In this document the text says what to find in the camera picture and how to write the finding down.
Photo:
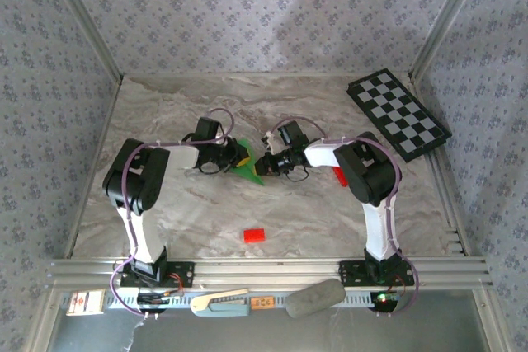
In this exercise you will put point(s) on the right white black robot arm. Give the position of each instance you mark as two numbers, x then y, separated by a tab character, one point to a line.
379	232

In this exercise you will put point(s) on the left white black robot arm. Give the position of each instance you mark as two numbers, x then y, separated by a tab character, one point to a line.
146	236

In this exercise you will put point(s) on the red plastic block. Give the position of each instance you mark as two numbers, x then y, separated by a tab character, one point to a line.
340	176
254	236

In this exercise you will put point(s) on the black grey checkerboard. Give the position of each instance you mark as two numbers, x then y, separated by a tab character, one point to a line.
398	115

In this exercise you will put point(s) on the beige wooden spatula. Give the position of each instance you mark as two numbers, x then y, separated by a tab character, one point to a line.
222	295

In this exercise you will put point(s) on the small orange tag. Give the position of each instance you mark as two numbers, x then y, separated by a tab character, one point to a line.
262	302

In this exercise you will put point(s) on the grey oblong stone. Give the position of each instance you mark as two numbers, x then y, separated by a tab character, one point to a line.
315	298

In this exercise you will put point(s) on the blue-grey plastic holder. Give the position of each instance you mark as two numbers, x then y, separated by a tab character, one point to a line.
227	310

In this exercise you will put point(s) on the black controller board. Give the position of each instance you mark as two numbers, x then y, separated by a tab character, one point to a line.
152	299

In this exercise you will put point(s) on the circuit board with LED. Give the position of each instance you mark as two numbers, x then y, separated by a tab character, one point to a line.
383	299

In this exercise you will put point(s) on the white red label card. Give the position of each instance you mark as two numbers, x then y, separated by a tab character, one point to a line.
84	302

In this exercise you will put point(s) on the long aluminium base rail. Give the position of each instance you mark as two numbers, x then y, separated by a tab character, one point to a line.
268	271

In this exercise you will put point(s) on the aluminium side rail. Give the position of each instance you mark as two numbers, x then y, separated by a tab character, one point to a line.
447	212

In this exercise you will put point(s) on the slanted aluminium frame post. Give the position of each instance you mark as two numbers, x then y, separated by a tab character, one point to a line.
82	22
449	18

